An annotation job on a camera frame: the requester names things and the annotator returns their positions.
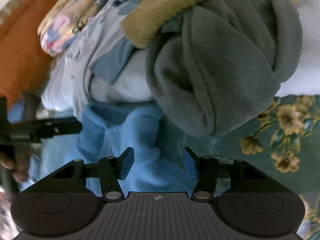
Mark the folded pastel patterned quilt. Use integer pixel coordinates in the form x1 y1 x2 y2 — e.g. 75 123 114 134
37 0 108 57

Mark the blue fabric beside bed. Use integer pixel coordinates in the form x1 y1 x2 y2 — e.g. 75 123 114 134
8 100 25 124

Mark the light blue floral duvet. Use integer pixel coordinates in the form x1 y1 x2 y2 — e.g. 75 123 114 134
41 0 305 119

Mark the person's left hand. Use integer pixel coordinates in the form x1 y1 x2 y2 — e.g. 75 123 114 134
1 144 32 183

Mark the dusty blue cloth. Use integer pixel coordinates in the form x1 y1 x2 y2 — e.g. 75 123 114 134
90 0 140 85

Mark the grey sweatshirt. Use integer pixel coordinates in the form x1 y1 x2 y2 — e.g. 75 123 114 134
145 0 303 137

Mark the blue fleece garment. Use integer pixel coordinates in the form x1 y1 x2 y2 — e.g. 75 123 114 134
77 103 196 194

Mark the orange wooden headboard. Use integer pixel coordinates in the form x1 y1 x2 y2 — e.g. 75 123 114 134
0 0 58 108

